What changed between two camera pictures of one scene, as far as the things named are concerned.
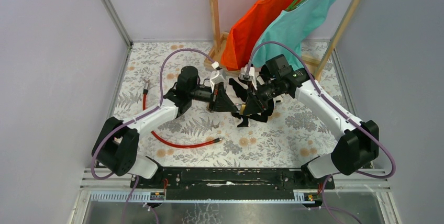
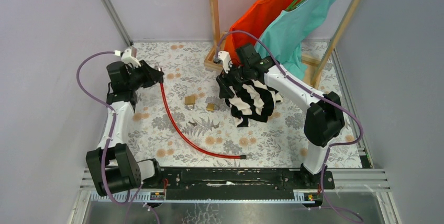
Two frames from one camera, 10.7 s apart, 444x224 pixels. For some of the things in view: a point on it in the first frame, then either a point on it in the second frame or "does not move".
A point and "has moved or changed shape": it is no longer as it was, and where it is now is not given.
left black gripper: (223, 102) → (152, 75)
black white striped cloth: (242, 91) does not move
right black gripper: (254, 105) → (224, 80)
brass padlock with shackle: (243, 108) has moved or changed shape
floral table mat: (202, 137) does not move
